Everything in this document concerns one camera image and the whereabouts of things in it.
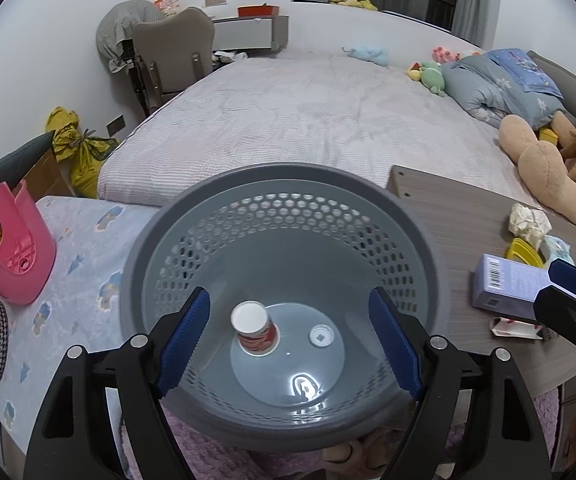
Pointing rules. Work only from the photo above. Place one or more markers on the large yellow tied bag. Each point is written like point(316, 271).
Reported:
point(93, 160)

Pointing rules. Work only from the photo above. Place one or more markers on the white and grey desk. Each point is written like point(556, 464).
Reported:
point(248, 32)

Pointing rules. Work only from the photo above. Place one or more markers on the purple cardboard box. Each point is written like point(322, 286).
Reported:
point(507, 282)

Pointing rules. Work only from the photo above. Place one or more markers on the light blue plush toy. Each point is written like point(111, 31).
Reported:
point(367, 54)

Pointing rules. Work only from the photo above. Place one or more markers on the dark wall socket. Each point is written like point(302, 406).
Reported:
point(116, 125)

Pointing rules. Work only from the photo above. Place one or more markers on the large tan teddy bear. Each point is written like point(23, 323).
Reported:
point(547, 170)

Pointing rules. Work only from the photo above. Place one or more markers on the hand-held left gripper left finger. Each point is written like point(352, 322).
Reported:
point(183, 340)

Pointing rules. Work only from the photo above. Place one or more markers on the red and white paper cup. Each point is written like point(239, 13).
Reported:
point(254, 327)

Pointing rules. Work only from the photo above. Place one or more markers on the dark grey padded board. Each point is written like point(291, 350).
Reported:
point(13, 165)

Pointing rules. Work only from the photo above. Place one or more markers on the pink plastic stool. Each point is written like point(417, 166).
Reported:
point(13, 260)

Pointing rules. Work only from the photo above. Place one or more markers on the printed blanket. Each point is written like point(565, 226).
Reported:
point(83, 270)

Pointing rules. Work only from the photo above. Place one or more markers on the green plush toy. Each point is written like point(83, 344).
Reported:
point(430, 77)

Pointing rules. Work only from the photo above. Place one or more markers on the crumpled white paper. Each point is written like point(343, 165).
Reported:
point(527, 222)

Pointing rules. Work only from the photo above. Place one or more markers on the blue printed pillow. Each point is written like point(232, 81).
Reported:
point(522, 67)

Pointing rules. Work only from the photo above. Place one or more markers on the white wall socket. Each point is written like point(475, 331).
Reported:
point(216, 0)

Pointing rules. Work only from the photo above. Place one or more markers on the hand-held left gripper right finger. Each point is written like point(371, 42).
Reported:
point(392, 345)

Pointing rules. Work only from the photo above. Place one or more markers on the small yellow bag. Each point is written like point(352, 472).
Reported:
point(63, 130)

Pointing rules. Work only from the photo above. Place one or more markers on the grey perforated plastic basket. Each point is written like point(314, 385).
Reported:
point(288, 240)

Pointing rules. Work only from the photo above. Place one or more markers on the small yellow box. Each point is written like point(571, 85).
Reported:
point(547, 135)

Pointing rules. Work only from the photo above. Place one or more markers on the light blue wet wipes packet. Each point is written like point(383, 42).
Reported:
point(557, 247)

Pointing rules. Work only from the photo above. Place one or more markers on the yellow plush toys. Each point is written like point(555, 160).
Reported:
point(355, 2)

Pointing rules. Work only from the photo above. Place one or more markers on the pink plush toy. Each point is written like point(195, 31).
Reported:
point(447, 54)

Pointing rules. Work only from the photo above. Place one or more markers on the grey cloth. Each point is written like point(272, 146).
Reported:
point(118, 25)

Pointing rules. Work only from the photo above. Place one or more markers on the red box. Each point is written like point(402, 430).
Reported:
point(258, 11)

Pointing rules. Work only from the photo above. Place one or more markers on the beige chair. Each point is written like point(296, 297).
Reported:
point(175, 45)

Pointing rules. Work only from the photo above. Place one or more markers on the bed with grey sheet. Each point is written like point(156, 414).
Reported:
point(308, 110)

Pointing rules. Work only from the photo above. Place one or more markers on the red and white snack wrapper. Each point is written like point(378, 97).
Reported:
point(515, 329)

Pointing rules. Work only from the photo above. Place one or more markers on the blue-grey folded quilt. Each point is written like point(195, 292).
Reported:
point(487, 90)

